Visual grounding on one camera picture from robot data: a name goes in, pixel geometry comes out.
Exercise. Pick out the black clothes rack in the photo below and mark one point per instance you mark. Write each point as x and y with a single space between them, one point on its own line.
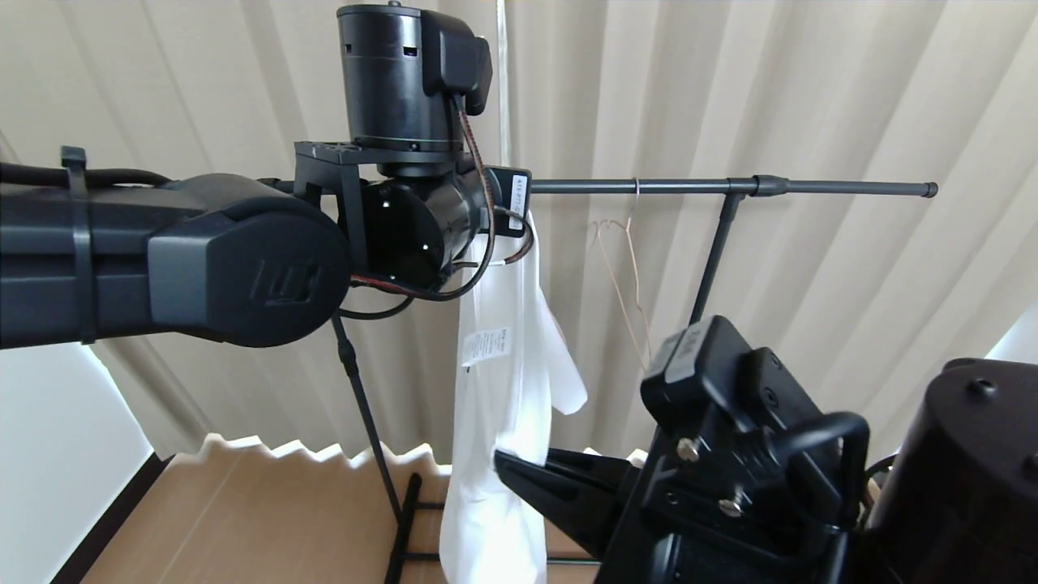
811 186

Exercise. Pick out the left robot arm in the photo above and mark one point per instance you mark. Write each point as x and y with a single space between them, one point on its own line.
162 259

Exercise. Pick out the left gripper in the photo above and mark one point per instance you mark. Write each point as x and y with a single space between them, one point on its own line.
422 227

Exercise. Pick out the white printed t-shirt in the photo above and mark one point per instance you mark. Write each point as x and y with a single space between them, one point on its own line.
503 389

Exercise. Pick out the beige curtain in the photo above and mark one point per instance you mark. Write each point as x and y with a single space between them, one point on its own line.
811 97

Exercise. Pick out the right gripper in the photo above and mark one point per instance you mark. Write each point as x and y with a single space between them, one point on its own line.
649 560

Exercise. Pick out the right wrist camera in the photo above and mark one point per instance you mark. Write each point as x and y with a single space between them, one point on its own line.
730 405

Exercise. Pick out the pink clothes hanger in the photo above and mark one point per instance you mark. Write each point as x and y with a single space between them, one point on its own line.
636 199

